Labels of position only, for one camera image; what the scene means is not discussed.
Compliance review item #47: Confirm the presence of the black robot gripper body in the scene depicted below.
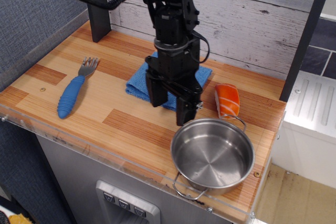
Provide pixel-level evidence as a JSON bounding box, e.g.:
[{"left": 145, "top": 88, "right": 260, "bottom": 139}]
[{"left": 145, "top": 39, "right": 204, "bottom": 111}]

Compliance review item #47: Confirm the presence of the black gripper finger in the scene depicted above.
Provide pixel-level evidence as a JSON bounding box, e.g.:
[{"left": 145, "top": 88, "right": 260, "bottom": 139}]
[
  {"left": 145, "top": 73, "right": 168, "bottom": 107},
  {"left": 176, "top": 96, "right": 197, "bottom": 126}
]

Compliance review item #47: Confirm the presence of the silver steel pot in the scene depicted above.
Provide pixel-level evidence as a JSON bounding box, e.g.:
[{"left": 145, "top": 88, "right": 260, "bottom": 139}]
[{"left": 171, "top": 118, "right": 255, "bottom": 200}]

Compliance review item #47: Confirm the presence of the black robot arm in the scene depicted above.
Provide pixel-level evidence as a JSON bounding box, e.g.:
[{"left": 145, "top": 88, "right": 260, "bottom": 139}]
[{"left": 143, "top": 0, "right": 203, "bottom": 126}]

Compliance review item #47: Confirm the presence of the blue folded cloth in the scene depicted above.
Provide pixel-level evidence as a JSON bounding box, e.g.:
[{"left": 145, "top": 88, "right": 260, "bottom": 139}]
[{"left": 125, "top": 62, "right": 213, "bottom": 112}]

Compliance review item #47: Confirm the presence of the orange salmon sushi toy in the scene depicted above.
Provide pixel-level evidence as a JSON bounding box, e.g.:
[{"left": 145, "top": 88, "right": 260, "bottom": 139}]
[{"left": 215, "top": 83, "right": 240, "bottom": 120}]

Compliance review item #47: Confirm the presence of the clear acrylic edge guard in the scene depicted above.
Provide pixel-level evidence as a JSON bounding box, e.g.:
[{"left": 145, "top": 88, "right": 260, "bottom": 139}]
[{"left": 1, "top": 106, "right": 256, "bottom": 223}]

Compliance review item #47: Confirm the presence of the silver dispenser button panel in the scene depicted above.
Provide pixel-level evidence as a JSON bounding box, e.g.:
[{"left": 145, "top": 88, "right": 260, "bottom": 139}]
[{"left": 96, "top": 180, "right": 161, "bottom": 223}]

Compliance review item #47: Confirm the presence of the white ribbed drainboard unit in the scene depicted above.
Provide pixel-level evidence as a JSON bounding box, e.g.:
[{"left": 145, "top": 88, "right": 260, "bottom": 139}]
[{"left": 271, "top": 71, "right": 335, "bottom": 188}]

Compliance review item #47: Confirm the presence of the yellow object at floor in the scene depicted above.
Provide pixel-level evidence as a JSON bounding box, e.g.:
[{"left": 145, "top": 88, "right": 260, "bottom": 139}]
[{"left": 8, "top": 214, "right": 32, "bottom": 224}]

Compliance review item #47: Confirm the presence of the blue handled metal fork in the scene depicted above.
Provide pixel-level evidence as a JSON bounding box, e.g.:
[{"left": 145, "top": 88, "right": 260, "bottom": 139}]
[{"left": 57, "top": 57, "right": 99, "bottom": 119}]

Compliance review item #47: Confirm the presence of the black left vertical post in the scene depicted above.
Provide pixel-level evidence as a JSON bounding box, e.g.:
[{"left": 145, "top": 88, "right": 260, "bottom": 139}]
[{"left": 82, "top": 0, "right": 112, "bottom": 43}]

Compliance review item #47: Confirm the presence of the black vertical post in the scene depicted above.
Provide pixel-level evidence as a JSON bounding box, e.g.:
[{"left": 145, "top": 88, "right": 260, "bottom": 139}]
[
  {"left": 279, "top": 0, "right": 326, "bottom": 102},
  {"left": 82, "top": 0, "right": 112, "bottom": 43}
]

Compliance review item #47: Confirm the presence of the black right vertical post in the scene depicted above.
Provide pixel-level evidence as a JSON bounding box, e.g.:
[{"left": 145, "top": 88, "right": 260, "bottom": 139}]
[{"left": 279, "top": 0, "right": 326, "bottom": 102}]

